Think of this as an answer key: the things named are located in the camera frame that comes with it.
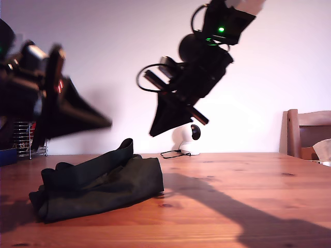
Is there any thin black camera cable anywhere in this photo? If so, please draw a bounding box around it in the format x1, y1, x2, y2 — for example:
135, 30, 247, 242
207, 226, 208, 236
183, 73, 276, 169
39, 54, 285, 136
160, 149, 191, 159

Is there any chrome wire utensil holder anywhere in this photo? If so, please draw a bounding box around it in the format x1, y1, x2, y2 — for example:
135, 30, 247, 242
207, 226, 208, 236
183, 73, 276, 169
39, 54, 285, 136
12, 121, 49, 159

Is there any small cardboard box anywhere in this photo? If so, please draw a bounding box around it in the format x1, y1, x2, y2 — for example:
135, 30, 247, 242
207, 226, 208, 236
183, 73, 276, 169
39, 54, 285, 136
300, 146, 319, 160

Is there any wooden chair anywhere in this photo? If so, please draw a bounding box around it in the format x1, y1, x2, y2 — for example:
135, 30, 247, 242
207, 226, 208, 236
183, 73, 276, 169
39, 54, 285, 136
279, 108, 331, 160

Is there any white tissue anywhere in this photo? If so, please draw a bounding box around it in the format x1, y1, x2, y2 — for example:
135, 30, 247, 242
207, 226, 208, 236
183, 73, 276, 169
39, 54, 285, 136
312, 138, 331, 161

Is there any white round security camera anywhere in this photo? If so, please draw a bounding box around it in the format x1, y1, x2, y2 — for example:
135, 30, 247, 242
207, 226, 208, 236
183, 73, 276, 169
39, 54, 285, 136
172, 123, 202, 156

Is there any dark olive underwear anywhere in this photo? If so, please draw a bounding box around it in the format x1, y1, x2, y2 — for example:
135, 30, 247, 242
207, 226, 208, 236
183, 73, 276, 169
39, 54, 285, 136
28, 138, 165, 224

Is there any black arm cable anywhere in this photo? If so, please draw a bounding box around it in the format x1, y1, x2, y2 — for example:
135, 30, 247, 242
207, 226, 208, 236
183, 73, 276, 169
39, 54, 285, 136
190, 4, 207, 34
136, 63, 169, 93

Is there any arm grey camera box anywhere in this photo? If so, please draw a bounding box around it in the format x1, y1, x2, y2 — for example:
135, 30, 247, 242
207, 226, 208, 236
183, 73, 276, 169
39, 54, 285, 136
158, 56, 183, 78
20, 40, 50, 72

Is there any blue box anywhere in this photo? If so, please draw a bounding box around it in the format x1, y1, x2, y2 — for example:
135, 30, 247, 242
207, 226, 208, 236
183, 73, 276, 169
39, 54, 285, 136
0, 148, 18, 166

